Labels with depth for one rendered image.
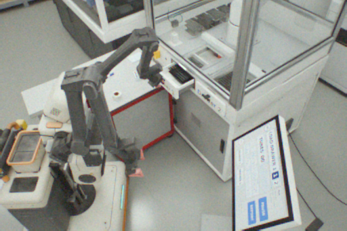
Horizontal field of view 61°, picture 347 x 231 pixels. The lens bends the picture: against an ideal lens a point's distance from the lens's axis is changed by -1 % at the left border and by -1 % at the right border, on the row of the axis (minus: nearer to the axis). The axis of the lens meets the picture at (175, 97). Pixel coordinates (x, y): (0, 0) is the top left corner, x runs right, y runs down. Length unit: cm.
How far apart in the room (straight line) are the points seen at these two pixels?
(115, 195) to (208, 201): 75
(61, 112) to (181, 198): 142
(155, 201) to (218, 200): 51
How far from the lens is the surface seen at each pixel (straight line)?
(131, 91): 223
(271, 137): 146
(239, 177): 149
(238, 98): 175
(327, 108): 341
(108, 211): 225
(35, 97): 242
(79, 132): 129
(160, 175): 264
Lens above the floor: 229
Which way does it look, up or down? 46 degrees down
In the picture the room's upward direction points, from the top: 3 degrees counter-clockwise
